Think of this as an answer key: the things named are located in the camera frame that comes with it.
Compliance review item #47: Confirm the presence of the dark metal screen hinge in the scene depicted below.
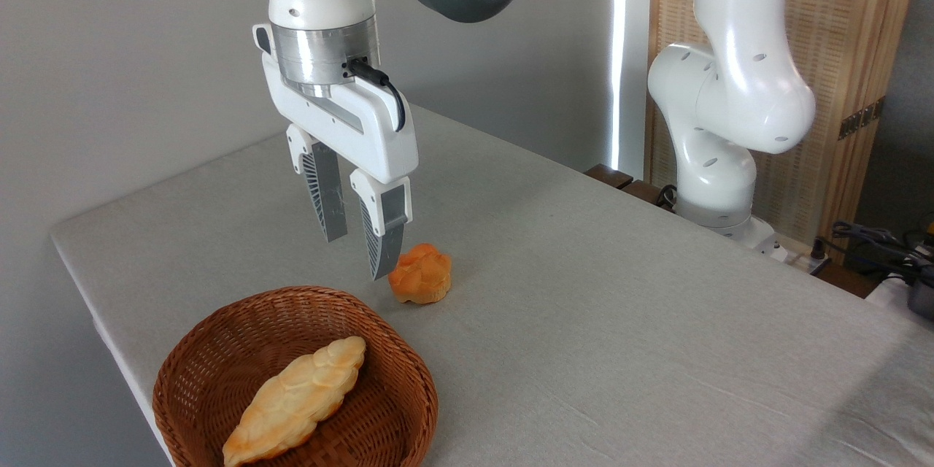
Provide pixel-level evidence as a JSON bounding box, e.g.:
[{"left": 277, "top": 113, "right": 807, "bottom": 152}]
[{"left": 838, "top": 97, "right": 886, "bottom": 140}]

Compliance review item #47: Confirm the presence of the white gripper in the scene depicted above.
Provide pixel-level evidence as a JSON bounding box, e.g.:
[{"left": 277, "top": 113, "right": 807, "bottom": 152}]
[{"left": 253, "top": 23, "right": 419, "bottom": 281}]

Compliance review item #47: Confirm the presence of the dark brown wooden block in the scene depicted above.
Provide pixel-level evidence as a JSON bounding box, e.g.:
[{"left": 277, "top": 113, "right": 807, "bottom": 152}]
[
  {"left": 620, "top": 180, "right": 676, "bottom": 211},
  {"left": 584, "top": 164, "right": 634, "bottom": 189}
]

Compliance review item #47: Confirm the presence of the black cable bundle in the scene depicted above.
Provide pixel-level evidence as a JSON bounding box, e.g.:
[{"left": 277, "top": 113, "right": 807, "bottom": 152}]
[{"left": 811, "top": 221, "right": 934, "bottom": 274}]

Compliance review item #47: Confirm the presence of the long pale braided bread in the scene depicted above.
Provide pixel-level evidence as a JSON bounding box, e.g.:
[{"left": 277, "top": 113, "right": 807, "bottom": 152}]
[{"left": 223, "top": 336, "right": 366, "bottom": 467}]

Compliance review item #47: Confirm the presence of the small orange bread bun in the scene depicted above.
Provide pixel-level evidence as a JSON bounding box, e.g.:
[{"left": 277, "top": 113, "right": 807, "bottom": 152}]
[{"left": 388, "top": 244, "right": 452, "bottom": 305}]

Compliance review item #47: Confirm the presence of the wooden slatted screen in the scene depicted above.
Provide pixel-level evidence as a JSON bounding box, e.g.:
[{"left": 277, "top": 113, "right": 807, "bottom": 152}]
[{"left": 646, "top": 0, "right": 924, "bottom": 252}]

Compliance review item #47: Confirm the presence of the grey tablecloth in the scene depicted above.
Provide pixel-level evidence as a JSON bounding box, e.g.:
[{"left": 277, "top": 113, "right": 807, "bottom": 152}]
[{"left": 50, "top": 104, "right": 934, "bottom": 467}]

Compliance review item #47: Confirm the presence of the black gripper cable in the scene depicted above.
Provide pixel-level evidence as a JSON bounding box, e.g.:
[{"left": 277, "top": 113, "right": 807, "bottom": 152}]
[{"left": 349, "top": 58, "right": 406, "bottom": 132}]

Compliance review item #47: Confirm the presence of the brown wicker basket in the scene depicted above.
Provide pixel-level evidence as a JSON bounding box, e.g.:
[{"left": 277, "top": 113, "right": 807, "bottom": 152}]
[{"left": 153, "top": 286, "right": 439, "bottom": 467}]

